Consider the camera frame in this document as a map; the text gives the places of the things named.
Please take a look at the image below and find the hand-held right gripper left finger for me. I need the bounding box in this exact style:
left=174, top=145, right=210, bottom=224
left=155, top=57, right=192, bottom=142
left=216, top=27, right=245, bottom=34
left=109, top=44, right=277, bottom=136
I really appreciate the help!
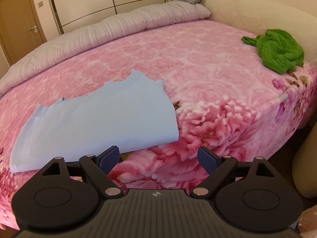
left=41, top=145, right=124, bottom=199

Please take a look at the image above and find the green knit sweater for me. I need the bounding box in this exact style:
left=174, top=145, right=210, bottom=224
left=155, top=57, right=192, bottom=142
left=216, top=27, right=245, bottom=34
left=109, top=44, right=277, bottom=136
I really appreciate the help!
left=241, top=29, right=305, bottom=75

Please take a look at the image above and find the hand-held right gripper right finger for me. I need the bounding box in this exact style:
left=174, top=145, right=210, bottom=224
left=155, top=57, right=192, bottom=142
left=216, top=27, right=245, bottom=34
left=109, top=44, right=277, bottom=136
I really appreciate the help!
left=189, top=146, right=276, bottom=199

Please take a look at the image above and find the pink floral blanket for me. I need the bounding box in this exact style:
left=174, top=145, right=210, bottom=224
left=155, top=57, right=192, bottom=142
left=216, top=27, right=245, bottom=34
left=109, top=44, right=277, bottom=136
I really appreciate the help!
left=0, top=20, right=317, bottom=228

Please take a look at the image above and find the light blue sweatshirt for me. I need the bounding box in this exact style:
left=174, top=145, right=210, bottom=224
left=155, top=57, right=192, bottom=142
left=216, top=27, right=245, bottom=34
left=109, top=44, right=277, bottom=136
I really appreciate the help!
left=10, top=69, right=179, bottom=174

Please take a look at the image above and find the cream padded headboard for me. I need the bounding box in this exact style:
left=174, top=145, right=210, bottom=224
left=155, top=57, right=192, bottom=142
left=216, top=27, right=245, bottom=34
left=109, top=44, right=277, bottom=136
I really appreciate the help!
left=201, top=0, right=317, bottom=62

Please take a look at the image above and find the cream wardrobe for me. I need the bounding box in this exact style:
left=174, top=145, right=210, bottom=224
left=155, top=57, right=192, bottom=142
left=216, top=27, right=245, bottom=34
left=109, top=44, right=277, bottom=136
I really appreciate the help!
left=47, top=0, right=166, bottom=34

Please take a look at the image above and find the cream laundry basket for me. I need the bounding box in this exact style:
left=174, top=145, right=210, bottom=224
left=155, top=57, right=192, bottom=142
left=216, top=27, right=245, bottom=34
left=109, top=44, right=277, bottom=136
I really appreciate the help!
left=292, top=134, right=317, bottom=199

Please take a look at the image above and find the wooden door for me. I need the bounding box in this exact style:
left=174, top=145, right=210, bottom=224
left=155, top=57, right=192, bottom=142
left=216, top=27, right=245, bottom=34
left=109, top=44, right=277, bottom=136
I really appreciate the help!
left=0, top=0, right=47, bottom=66

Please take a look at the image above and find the grey striped duvet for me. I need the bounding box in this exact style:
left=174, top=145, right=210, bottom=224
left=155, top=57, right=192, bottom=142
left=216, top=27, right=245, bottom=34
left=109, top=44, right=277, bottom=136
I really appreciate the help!
left=0, top=0, right=211, bottom=97

